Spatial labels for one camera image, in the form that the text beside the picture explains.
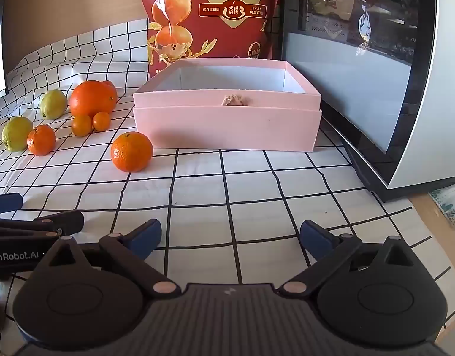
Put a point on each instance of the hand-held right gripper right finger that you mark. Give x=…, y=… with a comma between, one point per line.
x=316, y=235

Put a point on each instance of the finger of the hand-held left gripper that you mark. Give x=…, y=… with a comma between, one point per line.
x=60, y=222
x=6, y=204

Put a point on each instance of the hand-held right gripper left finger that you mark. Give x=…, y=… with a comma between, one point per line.
x=145, y=233

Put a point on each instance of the green lime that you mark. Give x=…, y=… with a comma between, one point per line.
x=16, y=134

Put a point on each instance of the small tangerine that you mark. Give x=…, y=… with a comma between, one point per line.
x=101, y=121
x=81, y=125

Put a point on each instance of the large orange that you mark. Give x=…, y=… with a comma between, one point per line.
x=88, y=98

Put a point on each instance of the pink cardboard box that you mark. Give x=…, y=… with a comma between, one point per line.
x=227, y=129

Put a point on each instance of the white black checked tablecloth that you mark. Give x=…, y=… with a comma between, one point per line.
x=212, y=200

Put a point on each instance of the patterned mat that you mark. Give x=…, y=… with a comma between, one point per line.
x=450, y=204

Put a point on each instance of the white glass computer case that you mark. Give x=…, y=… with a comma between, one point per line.
x=361, y=63

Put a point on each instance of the red snack bag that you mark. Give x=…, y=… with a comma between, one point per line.
x=227, y=7

